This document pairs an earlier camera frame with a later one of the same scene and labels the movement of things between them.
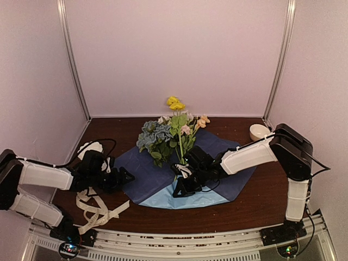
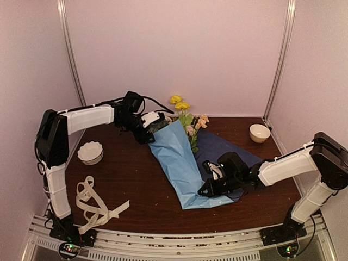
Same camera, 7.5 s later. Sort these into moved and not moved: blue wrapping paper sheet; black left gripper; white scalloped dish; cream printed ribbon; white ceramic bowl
Moved: black left gripper; blue wrapping paper sheet
Not moved: white ceramic bowl; white scalloped dish; cream printed ribbon
